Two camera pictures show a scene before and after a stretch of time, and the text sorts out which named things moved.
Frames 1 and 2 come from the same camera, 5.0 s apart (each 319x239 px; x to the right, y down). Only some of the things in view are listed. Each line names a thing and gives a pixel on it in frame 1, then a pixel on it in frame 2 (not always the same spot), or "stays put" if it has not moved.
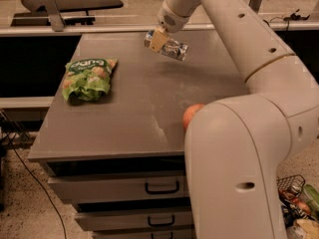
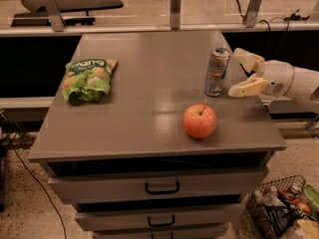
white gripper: x=169 y=19 to x=276 y=76
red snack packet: x=301 y=204 stays put
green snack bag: x=87 y=80 stays put
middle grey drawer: x=134 y=220 stays put
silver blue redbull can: x=172 y=48 to x=216 y=71
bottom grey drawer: x=187 y=233 stays put
